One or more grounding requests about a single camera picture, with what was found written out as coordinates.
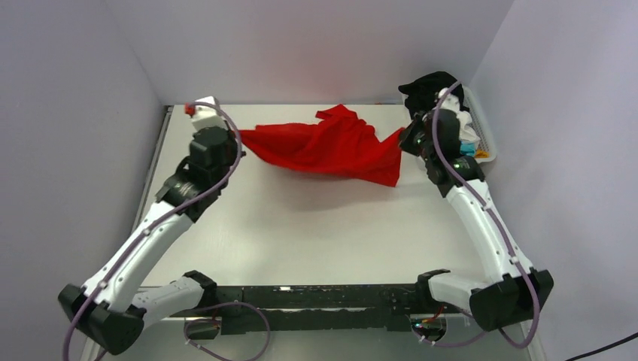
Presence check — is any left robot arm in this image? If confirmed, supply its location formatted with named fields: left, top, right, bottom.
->
left=58, top=126, right=245, bottom=359

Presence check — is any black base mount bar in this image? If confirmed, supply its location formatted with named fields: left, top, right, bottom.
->
left=166, top=281, right=467, bottom=335

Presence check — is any black t shirt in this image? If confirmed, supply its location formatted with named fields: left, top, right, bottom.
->
left=398, top=71, right=457, bottom=118

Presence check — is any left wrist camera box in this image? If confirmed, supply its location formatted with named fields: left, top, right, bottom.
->
left=184, top=103, right=226, bottom=131

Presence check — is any white laundry basket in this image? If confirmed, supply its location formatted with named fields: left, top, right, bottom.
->
left=450, top=85, right=497, bottom=163

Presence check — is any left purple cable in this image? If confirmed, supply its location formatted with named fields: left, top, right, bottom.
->
left=62, top=101, right=272, bottom=361

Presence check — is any black floor cable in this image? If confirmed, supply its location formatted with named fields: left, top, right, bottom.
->
left=565, top=332, right=638, bottom=361

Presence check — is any red t shirt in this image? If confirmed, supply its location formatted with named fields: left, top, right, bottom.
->
left=240, top=105, right=405, bottom=187

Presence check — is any turquoise t shirt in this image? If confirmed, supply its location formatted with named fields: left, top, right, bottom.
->
left=460, top=142, right=477, bottom=157

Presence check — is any white t shirt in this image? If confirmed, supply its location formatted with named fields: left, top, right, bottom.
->
left=457, top=111, right=481, bottom=144

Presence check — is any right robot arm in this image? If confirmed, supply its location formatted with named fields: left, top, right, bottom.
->
left=400, top=110, right=554, bottom=332

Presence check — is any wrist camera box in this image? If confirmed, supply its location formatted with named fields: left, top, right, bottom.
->
left=184, top=103, right=226, bottom=131
left=437, top=87, right=461, bottom=113

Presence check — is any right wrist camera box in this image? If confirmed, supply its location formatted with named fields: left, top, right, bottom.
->
left=437, top=87, right=461, bottom=113

